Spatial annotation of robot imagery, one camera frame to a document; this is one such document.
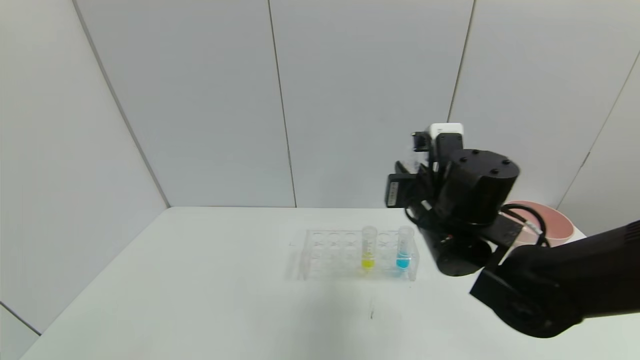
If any blue pigment test tube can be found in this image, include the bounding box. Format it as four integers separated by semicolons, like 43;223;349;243
395;226;416;272

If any clear plastic test tube rack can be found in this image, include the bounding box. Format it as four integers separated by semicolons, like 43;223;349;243
299;228;420;282

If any pink bowl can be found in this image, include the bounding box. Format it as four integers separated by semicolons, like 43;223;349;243
502;200;575;248

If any yellow pigment test tube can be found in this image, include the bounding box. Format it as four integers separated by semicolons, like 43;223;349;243
360;225;378;272

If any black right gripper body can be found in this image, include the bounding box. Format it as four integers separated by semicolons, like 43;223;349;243
384;160;432;209

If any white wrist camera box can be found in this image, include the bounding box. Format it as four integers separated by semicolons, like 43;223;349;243
429;122;465;173

